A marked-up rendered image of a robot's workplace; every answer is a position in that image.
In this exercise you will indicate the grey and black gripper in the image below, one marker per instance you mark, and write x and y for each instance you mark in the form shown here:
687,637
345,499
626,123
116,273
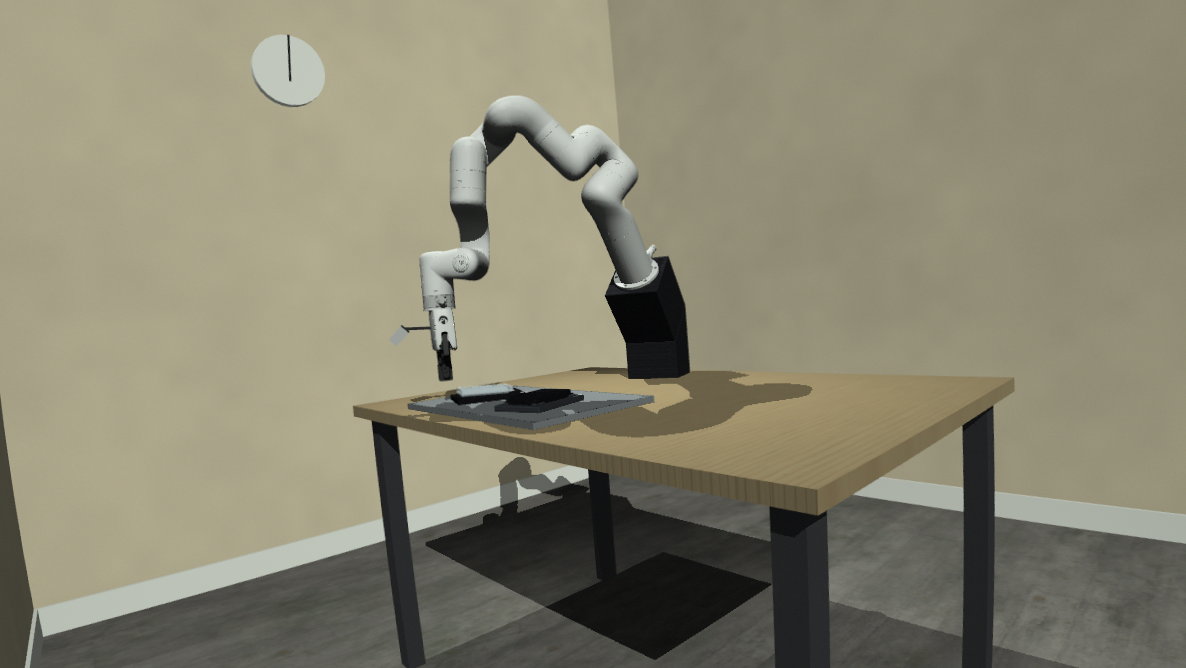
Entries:
443,333

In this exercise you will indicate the black rectangular frame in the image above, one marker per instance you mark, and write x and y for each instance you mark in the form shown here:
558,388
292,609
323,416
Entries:
485,398

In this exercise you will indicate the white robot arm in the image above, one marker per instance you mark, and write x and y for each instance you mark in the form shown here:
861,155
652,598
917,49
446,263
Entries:
573,156

